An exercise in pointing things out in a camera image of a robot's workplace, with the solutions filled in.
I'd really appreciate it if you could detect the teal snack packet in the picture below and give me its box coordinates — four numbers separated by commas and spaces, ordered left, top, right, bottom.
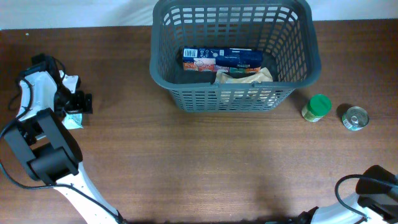
62, 113, 83, 130

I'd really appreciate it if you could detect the blue cardboard box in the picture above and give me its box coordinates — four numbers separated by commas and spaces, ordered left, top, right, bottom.
182, 47, 263, 73

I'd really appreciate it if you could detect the tan paper pouch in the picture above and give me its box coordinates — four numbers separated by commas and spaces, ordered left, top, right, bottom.
214, 67, 274, 84

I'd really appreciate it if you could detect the green lid jar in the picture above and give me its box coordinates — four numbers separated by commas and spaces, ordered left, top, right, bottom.
302, 95, 332, 123

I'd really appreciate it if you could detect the silver tin can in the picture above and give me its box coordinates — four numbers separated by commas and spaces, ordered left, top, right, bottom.
341, 106, 369, 131

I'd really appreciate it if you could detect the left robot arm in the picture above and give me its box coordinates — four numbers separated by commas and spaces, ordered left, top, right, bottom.
1, 54, 127, 223

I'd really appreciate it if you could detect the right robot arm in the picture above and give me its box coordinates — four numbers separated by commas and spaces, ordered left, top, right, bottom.
292, 165, 397, 224

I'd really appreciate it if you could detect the grey plastic basket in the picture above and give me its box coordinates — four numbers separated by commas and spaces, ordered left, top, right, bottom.
150, 0, 321, 112

